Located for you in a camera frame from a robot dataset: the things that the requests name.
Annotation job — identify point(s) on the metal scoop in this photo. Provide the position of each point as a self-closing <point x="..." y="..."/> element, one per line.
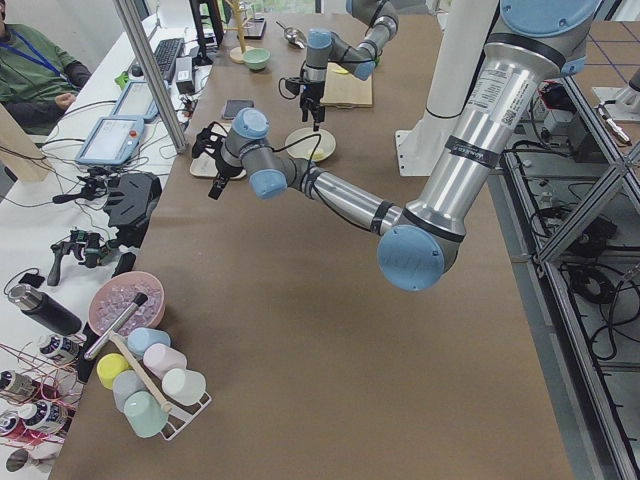
<point x="293" y="36"/>

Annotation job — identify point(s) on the teach pendant front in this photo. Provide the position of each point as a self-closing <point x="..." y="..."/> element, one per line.
<point x="112" y="141"/>

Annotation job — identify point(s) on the seated person green jacket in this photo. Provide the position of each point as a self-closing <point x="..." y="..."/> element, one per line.
<point x="39" y="80"/>

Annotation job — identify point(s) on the bamboo cutting board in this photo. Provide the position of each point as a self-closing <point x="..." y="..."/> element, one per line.
<point x="346" y="90"/>

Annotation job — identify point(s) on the white steamed bun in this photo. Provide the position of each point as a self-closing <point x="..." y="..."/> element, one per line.
<point x="318" y="155"/>

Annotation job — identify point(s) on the black keyboard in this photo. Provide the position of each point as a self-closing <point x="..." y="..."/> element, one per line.
<point x="166" y="53"/>

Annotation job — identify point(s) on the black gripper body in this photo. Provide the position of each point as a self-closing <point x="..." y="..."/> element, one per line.
<point x="311" y="91"/>
<point x="222" y="171"/>

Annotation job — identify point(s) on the pink cup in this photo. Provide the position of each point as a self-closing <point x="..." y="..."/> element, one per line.
<point x="160" y="359"/>

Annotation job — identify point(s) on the wooden mug tree stand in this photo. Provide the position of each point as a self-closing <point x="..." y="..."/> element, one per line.
<point x="237" y="53"/>

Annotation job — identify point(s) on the teach pendant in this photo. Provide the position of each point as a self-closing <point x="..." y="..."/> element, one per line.
<point x="136" y="100"/>
<point x="112" y="141"/>

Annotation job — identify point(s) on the folded grey cloth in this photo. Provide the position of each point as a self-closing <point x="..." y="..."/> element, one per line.
<point x="232" y="107"/>

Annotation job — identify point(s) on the cream round plate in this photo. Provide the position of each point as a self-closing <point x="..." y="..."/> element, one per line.
<point x="303" y="142"/>

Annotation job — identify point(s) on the teach pendant rear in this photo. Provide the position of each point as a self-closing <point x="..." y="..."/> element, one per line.
<point x="136" y="100"/>

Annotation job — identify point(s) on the pink bowl with ice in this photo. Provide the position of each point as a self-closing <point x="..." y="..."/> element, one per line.
<point x="118" y="293"/>

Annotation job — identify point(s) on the cream rabbit tray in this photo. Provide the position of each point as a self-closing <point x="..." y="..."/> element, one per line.
<point x="203" y="167"/>

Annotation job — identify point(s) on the white cup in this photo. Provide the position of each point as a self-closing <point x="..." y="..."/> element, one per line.
<point x="184" y="386"/>

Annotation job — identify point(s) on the aluminium frame post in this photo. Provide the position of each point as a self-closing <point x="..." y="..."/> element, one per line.
<point x="135" y="32"/>

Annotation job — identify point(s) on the white cup rack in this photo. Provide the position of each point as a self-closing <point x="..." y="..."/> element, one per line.
<point x="181" y="416"/>

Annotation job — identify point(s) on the grey cup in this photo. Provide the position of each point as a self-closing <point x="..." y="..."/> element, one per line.
<point x="124" y="386"/>

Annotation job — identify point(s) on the wooden stick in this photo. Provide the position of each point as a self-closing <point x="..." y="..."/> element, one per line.
<point x="119" y="342"/>

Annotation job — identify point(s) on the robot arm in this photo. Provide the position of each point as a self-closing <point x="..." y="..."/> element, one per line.
<point x="492" y="58"/>
<point x="325" y="46"/>

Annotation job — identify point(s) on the light green bowl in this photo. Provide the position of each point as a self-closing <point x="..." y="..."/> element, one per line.
<point x="256" y="59"/>

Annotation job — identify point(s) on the light blue cup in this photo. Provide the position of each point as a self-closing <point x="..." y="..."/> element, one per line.
<point x="140" y="339"/>

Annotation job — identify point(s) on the dark framed tray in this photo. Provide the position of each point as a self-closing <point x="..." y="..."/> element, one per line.
<point x="253" y="29"/>

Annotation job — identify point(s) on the yellow cup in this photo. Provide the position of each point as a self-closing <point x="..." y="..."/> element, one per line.
<point x="109" y="367"/>

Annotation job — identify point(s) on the mint green cup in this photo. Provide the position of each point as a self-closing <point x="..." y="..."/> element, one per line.
<point x="144" y="414"/>

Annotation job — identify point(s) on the black thermos bottle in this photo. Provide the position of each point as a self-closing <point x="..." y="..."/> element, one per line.
<point x="44" y="309"/>

